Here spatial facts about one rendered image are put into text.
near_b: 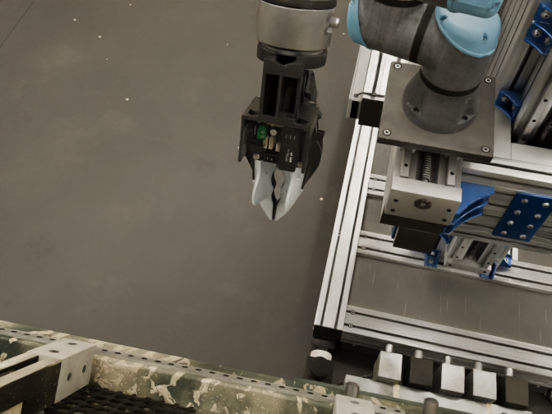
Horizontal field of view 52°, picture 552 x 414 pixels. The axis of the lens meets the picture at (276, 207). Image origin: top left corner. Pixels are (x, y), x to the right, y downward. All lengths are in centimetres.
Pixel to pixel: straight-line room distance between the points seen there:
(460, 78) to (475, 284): 101
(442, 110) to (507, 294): 98
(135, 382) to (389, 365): 50
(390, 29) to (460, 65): 14
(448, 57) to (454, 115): 14
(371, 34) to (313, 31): 53
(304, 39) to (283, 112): 8
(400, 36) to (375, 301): 102
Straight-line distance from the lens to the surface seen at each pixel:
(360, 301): 186
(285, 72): 55
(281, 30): 55
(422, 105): 115
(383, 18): 106
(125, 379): 107
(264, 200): 68
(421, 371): 121
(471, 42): 104
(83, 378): 106
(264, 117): 57
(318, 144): 64
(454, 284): 195
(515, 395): 125
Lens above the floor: 189
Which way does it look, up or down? 57 degrees down
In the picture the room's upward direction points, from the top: straight up
